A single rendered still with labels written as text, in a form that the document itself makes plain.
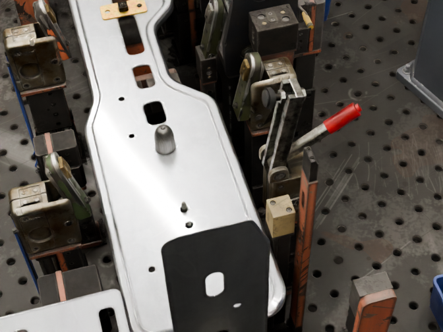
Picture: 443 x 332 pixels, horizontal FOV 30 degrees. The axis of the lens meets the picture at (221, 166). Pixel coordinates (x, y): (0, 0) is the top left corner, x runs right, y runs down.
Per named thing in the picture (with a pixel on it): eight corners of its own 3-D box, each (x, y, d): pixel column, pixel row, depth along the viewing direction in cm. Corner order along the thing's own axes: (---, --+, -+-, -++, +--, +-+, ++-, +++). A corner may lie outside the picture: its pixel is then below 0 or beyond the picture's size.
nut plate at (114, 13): (103, 20, 151) (101, 16, 150) (99, 7, 153) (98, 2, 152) (147, 12, 152) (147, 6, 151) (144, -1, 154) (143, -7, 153)
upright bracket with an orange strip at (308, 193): (288, 325, 145) (302, 146, 106) (295, 323, 145) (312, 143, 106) (294, 340, 143) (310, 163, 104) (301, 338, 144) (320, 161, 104)
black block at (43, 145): (51, 230, 159) (18, 132, 136) (106, 217, 161) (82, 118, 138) (58, 265, 154) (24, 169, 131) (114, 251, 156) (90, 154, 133)
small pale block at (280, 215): (262, 319, 146) (265, 199, 117) (281, 313, 147) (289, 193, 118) (267, 336, 144) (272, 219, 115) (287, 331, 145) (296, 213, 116)
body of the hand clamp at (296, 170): (259, 273, 152) (262, 153, 124) (295, 263, 153) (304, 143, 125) (269, 300, 148) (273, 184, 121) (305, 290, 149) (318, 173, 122)
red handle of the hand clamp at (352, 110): (261, 151, 122) (351, 92, 117) (269, 157, 124) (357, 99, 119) (269, 173, 120) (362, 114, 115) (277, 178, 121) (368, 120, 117)
